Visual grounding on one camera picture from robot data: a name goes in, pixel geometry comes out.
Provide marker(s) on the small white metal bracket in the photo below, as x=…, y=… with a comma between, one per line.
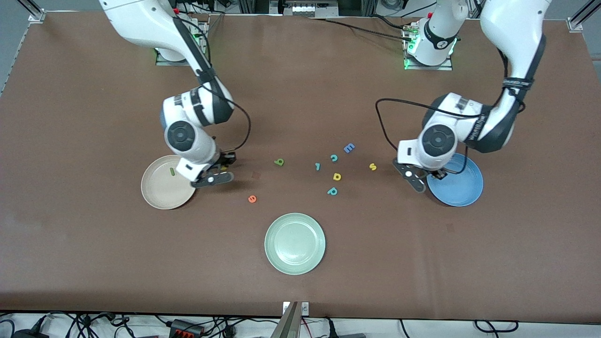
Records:
x=305, y=308

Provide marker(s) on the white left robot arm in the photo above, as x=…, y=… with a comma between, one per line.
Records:
x=512, y=28

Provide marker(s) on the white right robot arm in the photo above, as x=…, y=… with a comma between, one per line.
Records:
x=141, y=19

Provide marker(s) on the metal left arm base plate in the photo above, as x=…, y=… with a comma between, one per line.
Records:
x=422, y=67

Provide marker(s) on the blue foam letter E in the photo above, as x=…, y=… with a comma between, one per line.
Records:
x=349, y=148

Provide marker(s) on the aluminium frame corner post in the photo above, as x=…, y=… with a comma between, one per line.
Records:
x=37, y=16
x=575, y=23

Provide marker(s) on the brown table cover sheet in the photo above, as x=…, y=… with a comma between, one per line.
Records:
x=347, y=94

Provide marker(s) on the pale green plate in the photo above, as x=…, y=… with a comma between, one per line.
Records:
x=295, y=244

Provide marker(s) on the blue plate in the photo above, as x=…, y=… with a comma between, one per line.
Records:
x=462, y=188

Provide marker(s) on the beige brown plate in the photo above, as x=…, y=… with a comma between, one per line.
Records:
x=162, y=188

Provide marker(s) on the grey metal camera pole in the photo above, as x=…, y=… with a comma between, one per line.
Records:
x=287, y=324

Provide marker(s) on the black power strip red switches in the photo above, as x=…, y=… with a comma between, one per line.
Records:
x=185, y=331

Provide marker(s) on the teal foam letter d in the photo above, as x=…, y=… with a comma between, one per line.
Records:
x=332, y=190

